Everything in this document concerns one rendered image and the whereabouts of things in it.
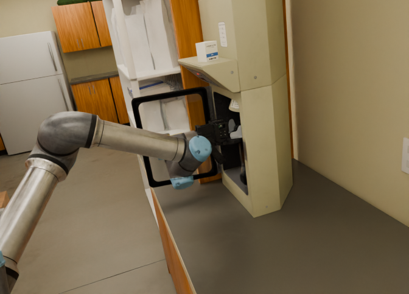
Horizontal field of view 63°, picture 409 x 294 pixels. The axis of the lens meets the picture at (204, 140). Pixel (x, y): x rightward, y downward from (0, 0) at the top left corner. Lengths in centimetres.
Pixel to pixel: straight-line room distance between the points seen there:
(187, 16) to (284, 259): 95
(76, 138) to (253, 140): 56
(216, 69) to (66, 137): 47
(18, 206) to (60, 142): 19
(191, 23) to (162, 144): 59
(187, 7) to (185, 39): 12
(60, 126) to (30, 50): 500
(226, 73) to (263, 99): 16
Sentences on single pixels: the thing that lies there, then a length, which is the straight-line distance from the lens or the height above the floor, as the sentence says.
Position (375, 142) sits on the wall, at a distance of 130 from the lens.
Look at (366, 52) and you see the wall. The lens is 126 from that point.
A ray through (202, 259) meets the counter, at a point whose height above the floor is 94.
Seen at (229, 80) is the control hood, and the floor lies 145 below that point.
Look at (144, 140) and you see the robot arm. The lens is 97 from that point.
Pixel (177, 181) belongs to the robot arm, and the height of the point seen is 116.
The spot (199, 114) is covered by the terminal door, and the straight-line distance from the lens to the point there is 139.
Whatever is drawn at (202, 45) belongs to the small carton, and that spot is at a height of 156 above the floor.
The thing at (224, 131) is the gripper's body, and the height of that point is 125.
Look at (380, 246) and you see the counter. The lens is 117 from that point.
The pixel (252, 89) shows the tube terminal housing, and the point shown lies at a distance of 110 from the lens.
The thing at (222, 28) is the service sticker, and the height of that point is 160.
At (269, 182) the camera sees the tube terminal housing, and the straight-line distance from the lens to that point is 124.
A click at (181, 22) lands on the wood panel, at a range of 139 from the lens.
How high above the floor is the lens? 164
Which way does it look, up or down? 20 degrees down
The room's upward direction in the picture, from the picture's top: 8 degrees counter-clockwise
